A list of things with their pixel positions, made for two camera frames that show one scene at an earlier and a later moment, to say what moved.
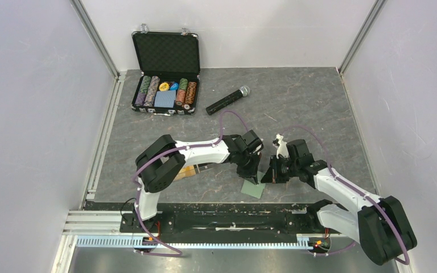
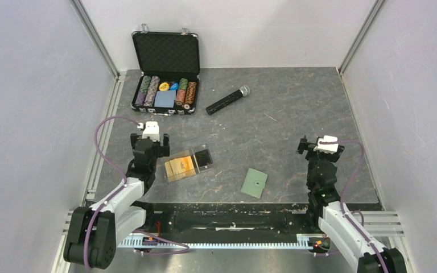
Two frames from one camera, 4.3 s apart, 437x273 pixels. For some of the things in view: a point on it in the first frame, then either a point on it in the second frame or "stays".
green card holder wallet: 255,190 stays
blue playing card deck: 165,99 stays
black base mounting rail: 187,217 stays
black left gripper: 250,174 -> 163,151
